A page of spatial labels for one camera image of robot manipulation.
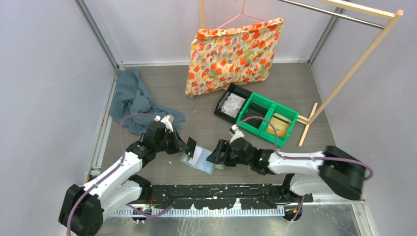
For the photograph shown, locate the white patterned cards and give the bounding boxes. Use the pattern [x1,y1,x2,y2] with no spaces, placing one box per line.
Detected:
[220,93,245,118]

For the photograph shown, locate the black plastic bin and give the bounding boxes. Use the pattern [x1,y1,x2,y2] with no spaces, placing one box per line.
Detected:
[214,83,252,124]

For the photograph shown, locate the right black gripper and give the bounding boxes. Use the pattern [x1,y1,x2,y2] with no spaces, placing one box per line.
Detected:
[208,138,252,166]

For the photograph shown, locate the green bin with gold card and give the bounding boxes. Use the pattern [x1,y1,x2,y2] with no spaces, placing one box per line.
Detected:
[259,103,298,148]

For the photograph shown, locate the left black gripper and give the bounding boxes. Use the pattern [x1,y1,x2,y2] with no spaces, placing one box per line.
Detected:
[155,128,188,155]

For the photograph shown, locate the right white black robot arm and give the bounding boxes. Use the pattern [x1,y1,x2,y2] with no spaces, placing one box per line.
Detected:
[207,138,369,202]

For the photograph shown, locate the gold VIP card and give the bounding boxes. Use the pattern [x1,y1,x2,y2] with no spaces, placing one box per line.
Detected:
[267,113,292,137]

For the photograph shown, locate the pink wire hanger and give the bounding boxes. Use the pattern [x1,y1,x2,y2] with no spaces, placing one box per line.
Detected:
[215,0,267,30]

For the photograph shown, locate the aluminium rail frame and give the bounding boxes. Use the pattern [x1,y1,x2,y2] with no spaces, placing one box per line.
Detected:
[68,182,367,219]

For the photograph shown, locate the wooden clothes rack frame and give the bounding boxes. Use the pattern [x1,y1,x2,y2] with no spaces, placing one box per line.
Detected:
[199,0,404,147]

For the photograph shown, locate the green bin with black card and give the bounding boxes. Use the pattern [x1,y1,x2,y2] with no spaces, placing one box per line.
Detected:
[236,93,274,135]

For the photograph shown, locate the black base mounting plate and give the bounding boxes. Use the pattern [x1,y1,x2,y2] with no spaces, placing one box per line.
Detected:
[119,183,313,210]

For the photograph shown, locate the black VIP card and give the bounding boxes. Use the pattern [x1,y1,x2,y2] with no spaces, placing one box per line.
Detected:
[185,137,197,157]

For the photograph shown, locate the metal hanging rod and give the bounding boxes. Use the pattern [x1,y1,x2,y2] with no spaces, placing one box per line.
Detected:
[279,0,386,30]

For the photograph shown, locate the blue grey cloth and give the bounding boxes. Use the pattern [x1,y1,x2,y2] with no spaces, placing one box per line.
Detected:
[109,69,185,136]

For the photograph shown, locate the floral orange pillow bag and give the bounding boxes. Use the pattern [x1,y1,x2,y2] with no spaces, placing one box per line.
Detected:
[185,18,284,96]

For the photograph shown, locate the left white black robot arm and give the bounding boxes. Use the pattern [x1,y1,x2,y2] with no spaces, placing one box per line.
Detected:
[58,121,196,236]

